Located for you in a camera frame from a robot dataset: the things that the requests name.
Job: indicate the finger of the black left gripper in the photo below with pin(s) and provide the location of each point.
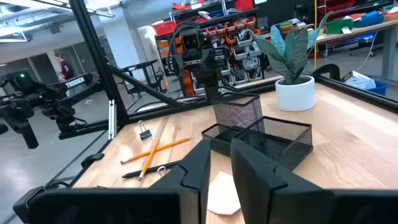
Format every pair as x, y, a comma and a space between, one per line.
196, 59
188, 59

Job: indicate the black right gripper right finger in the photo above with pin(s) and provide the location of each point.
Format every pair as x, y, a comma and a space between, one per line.
258, 180

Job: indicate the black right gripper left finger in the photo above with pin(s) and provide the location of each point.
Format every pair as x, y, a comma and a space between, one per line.
192, 174

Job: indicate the black binder clip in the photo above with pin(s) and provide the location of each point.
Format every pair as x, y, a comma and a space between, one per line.
157, 170
145, 134

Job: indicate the pink sticky note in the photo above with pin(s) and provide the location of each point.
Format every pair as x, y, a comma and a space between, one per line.
222, 196

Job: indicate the yellow pencil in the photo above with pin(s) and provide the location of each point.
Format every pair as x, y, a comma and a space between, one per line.
149, 159
164, 147

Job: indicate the black pen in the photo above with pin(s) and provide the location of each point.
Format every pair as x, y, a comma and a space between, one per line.
146, 171

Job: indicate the black background robot arm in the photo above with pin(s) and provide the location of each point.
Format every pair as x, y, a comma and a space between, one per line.
74, 83
18, 115

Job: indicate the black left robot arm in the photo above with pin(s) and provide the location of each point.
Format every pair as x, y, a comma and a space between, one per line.
213, 81

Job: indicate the black mesh desk organizer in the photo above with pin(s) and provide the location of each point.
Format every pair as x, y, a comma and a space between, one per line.
273, 137

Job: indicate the red storage bin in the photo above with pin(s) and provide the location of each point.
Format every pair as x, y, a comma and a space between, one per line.
164, 28

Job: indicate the black standing desk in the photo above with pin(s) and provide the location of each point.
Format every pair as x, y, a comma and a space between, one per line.
140, 66

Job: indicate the parts shelf with orange bins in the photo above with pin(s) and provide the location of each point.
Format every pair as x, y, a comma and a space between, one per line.
242, 40

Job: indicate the snake plant in white pot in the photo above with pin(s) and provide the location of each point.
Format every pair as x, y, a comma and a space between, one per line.
295, 93

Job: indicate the black table clamp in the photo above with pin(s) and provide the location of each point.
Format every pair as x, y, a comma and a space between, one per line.
92, 160

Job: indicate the person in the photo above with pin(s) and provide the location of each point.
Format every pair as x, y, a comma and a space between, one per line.
66, 70

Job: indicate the white bag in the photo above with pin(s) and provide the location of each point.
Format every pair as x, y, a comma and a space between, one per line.
359, 81

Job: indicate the green box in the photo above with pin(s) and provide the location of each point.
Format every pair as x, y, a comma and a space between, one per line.
339, 26

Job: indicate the blue floor bin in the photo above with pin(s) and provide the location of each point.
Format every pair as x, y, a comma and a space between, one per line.
379, 88

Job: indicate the wooden workbench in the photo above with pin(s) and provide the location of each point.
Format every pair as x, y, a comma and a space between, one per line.
357, 31

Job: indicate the blue box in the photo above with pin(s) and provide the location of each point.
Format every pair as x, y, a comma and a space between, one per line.
368, 19

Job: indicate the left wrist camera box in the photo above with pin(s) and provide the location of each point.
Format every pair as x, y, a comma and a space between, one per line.
191, 40

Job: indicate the silver metal bracket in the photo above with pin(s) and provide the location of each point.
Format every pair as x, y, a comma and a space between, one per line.
112, 119

